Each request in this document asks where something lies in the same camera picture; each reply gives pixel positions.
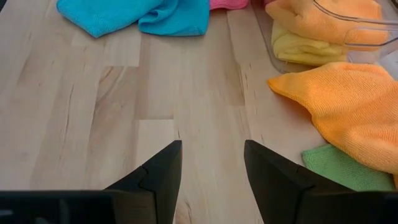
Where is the yellow microfiber towel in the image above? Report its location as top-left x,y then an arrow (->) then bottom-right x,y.
271,20 -> 349,66

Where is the orange microfiber towel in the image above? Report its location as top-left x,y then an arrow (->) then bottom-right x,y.
265,0 -> 389,52
267,61 -> 398,187

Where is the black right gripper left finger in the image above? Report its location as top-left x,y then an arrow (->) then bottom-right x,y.
105,139 -> 183,224

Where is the clear plastic bin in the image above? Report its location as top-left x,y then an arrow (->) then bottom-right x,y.
251,0 -> 398,74

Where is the green microfiber towel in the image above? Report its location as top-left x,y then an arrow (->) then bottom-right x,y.
301,143 -> 396,192

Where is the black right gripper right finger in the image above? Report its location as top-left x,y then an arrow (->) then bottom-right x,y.
244,139 -> 352,224

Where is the blue microfiber towel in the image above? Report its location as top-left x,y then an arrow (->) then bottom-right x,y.
56,0 -> 211,39

